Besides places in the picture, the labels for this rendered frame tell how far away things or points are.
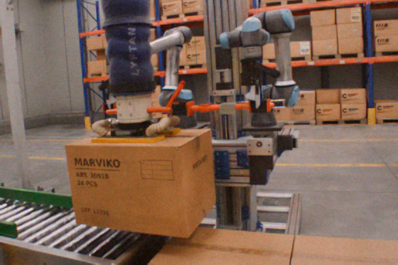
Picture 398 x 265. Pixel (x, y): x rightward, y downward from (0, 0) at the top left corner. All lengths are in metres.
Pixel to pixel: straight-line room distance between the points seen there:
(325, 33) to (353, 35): 0.67
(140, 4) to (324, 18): 7.32
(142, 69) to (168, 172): 0.48
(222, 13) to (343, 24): 6.63
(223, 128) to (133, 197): 0.86
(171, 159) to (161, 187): 0.13
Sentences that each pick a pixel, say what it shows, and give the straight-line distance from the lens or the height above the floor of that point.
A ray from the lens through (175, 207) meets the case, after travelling 1.41.
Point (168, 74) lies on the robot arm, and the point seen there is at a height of 1.37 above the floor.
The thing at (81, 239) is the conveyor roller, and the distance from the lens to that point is 1.89.
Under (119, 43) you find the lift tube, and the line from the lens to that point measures 1.52.
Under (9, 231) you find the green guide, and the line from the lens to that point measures 2.05.
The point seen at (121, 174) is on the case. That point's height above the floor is 0.94.
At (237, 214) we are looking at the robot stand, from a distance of 2.21.
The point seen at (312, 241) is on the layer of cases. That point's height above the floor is 0.54.
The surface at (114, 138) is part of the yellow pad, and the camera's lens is 1.53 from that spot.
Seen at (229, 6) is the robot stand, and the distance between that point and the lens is 2.16.
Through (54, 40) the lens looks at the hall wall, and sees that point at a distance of 13.45.
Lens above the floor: 1.33
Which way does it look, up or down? 6 degrees down
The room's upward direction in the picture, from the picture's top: 4 degrees counter-clockwise
